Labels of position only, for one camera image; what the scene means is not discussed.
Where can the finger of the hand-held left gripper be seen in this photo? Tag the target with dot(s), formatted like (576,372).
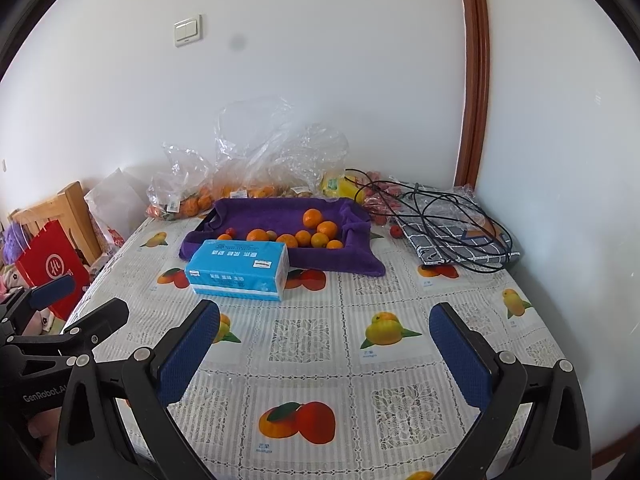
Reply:
(100,317)
(50,290)

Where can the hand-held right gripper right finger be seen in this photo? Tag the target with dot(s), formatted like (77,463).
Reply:
(462,360)

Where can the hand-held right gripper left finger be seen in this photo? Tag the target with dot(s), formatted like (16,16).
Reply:
(190,355)

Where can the black tray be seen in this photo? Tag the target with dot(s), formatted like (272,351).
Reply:
(210,220)

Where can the person's left hand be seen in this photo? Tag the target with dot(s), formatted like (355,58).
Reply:
(45,435)

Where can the red paper bag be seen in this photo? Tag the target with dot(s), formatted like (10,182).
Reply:
(50,265)

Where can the wooden chair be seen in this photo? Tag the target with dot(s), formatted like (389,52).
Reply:
(75,210)

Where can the blue tissue pack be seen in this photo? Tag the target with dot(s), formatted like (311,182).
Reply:
(235,270)

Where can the white plastic bag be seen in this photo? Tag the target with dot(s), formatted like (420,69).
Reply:
(115,200)

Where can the chequered dark cloth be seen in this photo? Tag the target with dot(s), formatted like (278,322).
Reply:
(465,240)

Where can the fruit-print tablecloth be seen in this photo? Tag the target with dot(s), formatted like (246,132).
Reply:
(325,350)

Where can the clear bag of tangerines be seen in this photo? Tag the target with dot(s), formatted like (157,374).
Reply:
(175,185)

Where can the purple towel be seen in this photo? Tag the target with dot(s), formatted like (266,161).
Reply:
(350,255)

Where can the bag of red fruit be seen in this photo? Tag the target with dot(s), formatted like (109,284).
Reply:
(382,200)

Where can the bag of brown fruit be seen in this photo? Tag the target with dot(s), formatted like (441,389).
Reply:
(300,191)

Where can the yellow packet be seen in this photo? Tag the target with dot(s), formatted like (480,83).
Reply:
(340,185)

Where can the large clear plastic bag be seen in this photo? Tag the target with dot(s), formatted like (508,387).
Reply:
(270,145)

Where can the brown wooden door frame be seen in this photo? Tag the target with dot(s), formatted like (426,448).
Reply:
(472,70)

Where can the white light switch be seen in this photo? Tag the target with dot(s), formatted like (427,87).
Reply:
(188,30)

